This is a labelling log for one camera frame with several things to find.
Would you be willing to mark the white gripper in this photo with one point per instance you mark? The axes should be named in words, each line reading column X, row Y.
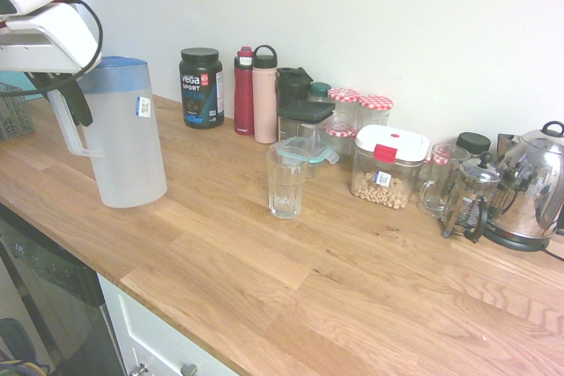
column 48, row 41

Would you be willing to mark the translucent pitcher blue lid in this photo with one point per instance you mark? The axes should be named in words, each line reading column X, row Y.
column 128, row 160

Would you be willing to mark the red water bottle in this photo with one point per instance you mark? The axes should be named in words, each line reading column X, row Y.
column 243, row 98

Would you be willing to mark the pink water bottle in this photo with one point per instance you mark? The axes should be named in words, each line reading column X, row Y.
column 264, row 103

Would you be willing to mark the teal cardboard box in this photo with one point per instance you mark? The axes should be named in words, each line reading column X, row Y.
column 13, row 78

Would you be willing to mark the grey cutlery basket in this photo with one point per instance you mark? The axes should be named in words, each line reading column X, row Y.
column 17, row 116

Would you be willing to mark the black protein powder tub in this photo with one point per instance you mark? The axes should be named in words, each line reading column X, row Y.
column 200, row 85

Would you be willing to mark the black dishwasher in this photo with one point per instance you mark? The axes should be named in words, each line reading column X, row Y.
column 53, row 270

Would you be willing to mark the square container black lid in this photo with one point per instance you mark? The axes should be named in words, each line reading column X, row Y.
column 306, row 111

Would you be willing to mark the clear faceted drinking glass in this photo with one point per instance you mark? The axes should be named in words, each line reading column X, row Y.
column 286, row 191

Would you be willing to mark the green lid glass jar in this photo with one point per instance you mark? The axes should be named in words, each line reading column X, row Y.
column 319, row 90

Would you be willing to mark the glass container teal lid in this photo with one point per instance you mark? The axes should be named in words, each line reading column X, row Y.
column 317, row 153

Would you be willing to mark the white cabinet drawer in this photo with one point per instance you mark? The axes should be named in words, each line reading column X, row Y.
column 145, row 341

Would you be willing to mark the small red checked lid jar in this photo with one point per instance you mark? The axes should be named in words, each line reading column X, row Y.
column 440, row 157
column 340, row 131

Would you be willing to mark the red checked lid glass jar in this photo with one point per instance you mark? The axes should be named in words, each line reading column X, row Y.
column 374, row 102
column 343, row 95

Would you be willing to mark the cereal container white lid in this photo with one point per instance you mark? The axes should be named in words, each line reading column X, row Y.
column 388, row 142

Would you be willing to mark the clear glass mug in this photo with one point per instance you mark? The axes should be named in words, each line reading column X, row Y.
column 440, row 173

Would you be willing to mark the black lid jar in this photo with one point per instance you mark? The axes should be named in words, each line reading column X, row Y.
column 473, row 142

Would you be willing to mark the glass french press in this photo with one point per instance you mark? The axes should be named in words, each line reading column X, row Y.
column 473, row 200

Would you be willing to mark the black kettle base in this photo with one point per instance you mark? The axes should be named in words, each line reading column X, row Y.
column 515, row 241

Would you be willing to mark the shiny steel kettle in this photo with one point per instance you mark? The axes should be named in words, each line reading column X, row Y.
column 533, row 186

